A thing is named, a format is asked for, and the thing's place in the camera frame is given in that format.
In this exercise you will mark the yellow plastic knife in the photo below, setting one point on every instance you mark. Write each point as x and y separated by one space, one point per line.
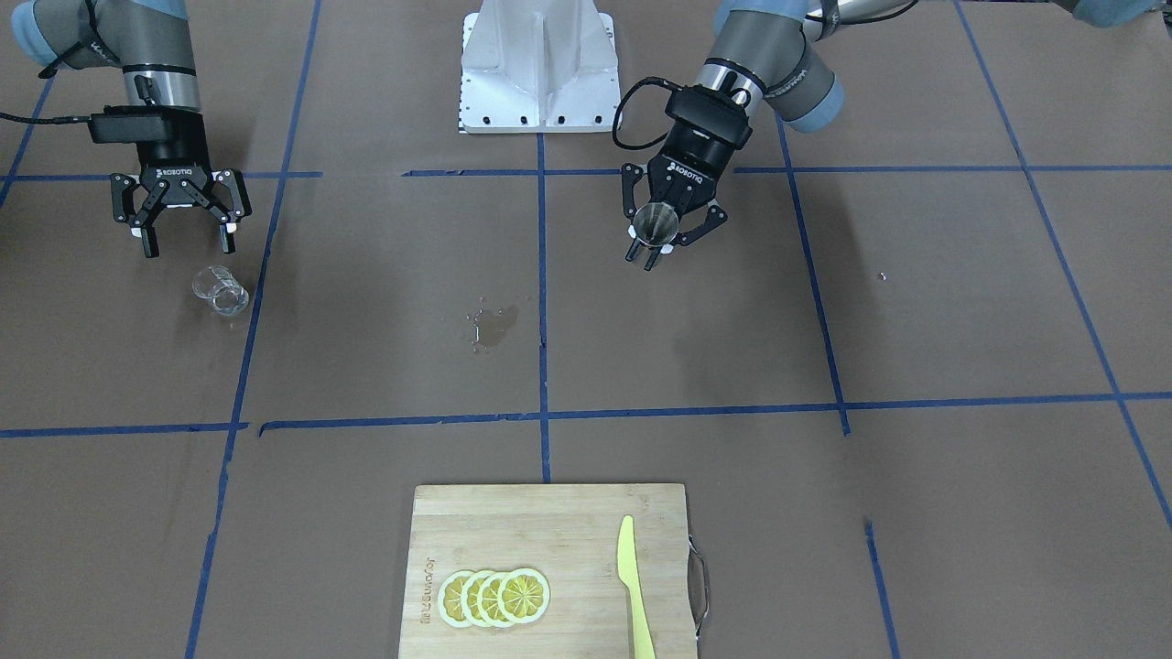
628 573

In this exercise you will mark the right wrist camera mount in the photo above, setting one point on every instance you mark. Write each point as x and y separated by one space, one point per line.
129 125

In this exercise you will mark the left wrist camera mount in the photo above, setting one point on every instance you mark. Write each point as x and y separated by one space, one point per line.
698 109

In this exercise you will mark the white camera stand pillar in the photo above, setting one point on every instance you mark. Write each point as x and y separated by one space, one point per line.
538 67

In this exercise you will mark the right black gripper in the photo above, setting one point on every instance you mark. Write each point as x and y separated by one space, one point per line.
177 152

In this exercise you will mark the steel jigger shaker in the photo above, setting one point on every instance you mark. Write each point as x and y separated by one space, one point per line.
655 224

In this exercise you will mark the lemon slice four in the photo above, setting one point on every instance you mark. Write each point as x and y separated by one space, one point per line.
451 607

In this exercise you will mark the lemon slice one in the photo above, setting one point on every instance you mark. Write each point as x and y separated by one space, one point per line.
524 595

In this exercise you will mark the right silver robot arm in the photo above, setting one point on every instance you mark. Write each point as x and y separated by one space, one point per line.
150 43

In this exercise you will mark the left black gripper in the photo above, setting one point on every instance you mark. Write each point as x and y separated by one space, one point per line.
693 148

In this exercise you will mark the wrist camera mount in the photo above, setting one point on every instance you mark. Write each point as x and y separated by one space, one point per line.
698 109
129 125

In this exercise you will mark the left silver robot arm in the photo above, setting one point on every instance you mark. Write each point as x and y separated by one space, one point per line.
887 85

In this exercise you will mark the bamboo cutting board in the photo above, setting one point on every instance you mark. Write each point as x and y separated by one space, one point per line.
568 532

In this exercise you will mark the lemon slice two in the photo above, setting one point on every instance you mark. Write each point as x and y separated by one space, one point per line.
488 602

